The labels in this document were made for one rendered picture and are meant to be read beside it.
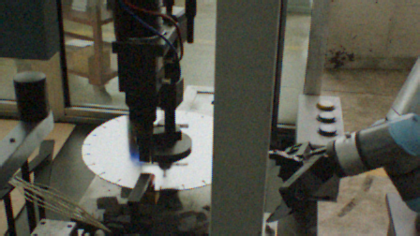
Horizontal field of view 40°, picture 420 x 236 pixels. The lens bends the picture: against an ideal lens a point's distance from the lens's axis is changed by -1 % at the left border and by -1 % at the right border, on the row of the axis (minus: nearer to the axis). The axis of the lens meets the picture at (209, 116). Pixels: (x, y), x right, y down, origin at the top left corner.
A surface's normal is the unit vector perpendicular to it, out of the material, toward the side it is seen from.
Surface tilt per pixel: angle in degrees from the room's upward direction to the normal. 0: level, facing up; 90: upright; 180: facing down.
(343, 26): 90
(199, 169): 0
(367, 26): 90
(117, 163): 0
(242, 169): 90
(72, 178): 0
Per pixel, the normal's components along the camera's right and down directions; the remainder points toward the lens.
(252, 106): -0.14, 0.43
